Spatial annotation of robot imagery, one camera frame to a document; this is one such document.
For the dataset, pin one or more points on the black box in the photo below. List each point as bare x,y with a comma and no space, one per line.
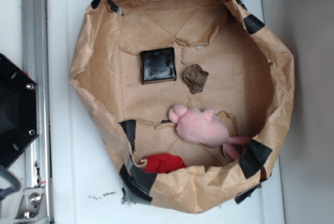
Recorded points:
158,65

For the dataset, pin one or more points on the brown paper bag bin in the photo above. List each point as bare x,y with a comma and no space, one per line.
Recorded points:
250,88

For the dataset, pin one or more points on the brown rock chunk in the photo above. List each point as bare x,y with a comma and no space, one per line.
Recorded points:
195,78

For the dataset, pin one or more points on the pink plush pig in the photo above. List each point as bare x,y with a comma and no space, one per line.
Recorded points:
204,127

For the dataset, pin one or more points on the red cloth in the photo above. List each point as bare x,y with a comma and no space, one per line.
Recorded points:
163,163

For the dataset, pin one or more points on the aluminium rail frame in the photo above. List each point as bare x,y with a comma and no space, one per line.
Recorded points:
35,63

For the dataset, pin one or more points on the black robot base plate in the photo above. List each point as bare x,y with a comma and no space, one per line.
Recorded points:
18,112

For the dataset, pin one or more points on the metal corner bracket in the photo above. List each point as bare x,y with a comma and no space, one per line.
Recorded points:
32,207

